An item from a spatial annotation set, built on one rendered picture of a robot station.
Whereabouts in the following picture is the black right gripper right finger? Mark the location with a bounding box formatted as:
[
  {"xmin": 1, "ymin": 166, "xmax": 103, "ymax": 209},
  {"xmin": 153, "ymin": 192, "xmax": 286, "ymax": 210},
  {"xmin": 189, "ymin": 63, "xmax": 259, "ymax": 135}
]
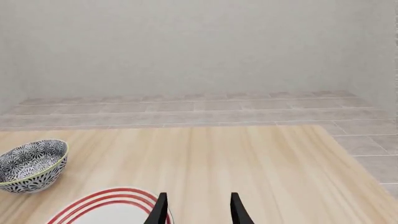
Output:
[{"xmin": 230, "ymin": 192, "xmax": 256, "ymax": 224}]

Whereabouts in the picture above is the black and white patterned bowl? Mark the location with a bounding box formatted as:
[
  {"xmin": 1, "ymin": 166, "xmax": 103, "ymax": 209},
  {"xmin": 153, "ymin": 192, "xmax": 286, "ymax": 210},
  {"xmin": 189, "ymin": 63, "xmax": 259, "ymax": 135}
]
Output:
[{"xmin": 0, "ymin": 139, "xmax": 69, "ymax": 194}]

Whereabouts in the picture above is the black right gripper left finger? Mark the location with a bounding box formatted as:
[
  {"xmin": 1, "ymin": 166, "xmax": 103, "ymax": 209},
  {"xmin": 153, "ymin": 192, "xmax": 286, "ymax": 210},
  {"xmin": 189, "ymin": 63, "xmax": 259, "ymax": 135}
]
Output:
[{"xmin": 146, "ymin": 192, "xmax": 169, "ymax": 224}]

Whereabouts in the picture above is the white plate with red rings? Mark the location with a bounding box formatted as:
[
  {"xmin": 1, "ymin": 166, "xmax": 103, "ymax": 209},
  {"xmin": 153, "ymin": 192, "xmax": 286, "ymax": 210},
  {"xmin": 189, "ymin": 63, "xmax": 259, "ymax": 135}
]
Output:
[{"xmin": 45, "ymin": 186, "xmax": 174, "ymax": 224}]

